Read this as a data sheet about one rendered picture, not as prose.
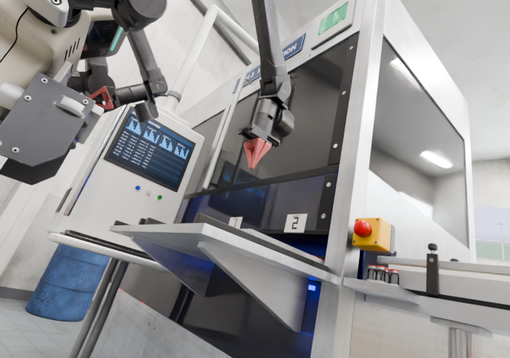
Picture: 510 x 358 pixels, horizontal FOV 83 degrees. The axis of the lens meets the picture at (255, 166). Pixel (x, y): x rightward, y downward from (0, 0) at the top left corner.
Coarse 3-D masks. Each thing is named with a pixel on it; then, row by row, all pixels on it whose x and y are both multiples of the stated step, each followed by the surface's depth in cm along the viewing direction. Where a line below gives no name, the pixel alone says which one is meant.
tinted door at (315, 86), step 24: (336, 48) 120; (312, 72) 126; (336, 72) 112; (288, 96) 132; (312, 96) 118; (336, 96) 106; (312, 120) 111; (288, 144) 115; (312, 144) 104; (264, 168) 121; (288, 168) 108; (312, 168) 98
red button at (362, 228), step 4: (360, 220) 71; (356, 224) 71; (360, 224) 70; (364, 224) 69; (368, 224) 69; (356, 228) 70; (360, 228) 69; (364, 228) 68; (368, 228) 68; (356, 232) 70; (360, 232) 69; (364, 232) 68; (368, 232) 68; (360, 236) 69; (364, 236) 69
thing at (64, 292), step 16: (64, 256) 331; (80, 256) 334; (96, 256) 345; (48, 272) 327; (64, 272) 325; (80, 272) 331; (96, 272) 346; (48, 288) 318; (64, 288) 320; (80, 288) 329; (96, 288) 354; (32, 304) 314; (48, 304) 311; (64, 304) 317; (80, 304) 330; (64, 320) 316; (80, 320) 334
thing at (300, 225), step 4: (288, 216) 95; (292, 216) 94; (296, 216) 92; (300, 216) 91; (304, 216) 90; (288, 220) 94; (292, 220) 93; (296, 220) 92; (300, 220) 90; (304, 220) 89; (288, 224) 93; (296, 224) 91; (300, 224) 90; (304, 224) 88; (288, 228) 92; (300, 228) 89; (300, 232) 88
